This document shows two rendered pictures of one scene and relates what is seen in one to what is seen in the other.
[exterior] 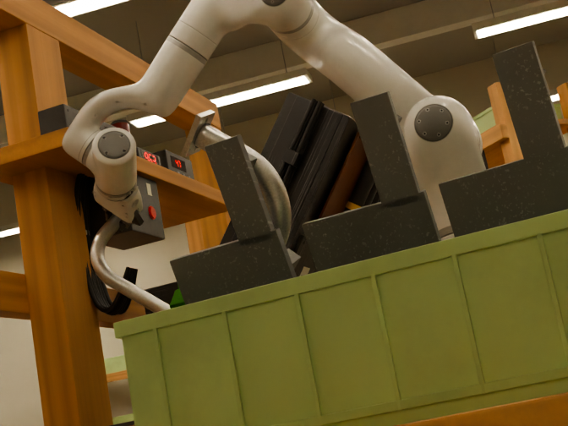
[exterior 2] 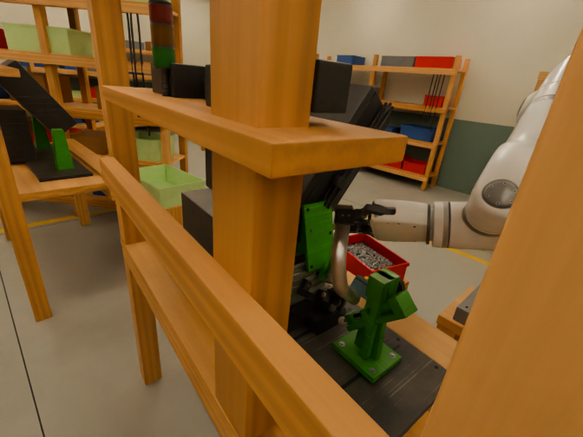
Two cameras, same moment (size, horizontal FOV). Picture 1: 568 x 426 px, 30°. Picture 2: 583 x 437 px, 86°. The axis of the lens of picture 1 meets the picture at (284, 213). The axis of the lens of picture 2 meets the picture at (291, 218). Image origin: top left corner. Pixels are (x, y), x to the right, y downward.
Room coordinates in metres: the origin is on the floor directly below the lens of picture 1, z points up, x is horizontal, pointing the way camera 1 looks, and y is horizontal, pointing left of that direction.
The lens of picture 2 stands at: (2.02, 0.92, 1.60)
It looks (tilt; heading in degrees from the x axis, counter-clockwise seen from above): 23 degrees down; 301
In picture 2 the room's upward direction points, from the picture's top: 5 degrees clockwise
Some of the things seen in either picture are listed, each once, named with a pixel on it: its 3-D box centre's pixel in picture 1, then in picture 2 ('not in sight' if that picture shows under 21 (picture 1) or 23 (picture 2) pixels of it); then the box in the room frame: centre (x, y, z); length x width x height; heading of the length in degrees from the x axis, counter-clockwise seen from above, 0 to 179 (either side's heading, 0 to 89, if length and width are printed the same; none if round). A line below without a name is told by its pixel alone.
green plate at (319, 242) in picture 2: not in sight; (311, 231); (2.43, 0.11, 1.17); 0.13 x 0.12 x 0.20; 161
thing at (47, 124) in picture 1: (70, 128); (301, 85); (2.31, 0.45, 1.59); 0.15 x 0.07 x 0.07; 161
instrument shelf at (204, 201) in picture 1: (122, 186); (203, 111); (2.60, 0.39, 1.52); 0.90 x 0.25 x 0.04; 161
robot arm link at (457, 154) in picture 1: (450, 166); not in sight; (1.79, -0.30, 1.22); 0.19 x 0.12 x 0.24; 165
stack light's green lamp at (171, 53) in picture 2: not in sight; (164, 58); (2.72, 0.39, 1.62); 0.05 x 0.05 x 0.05
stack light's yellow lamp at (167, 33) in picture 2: not in sight; (162, 36); (2.72, 0.39, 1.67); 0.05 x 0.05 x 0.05
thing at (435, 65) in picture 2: not in sight; (370, 116); (4.25, -5.56, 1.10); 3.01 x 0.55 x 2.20; 168
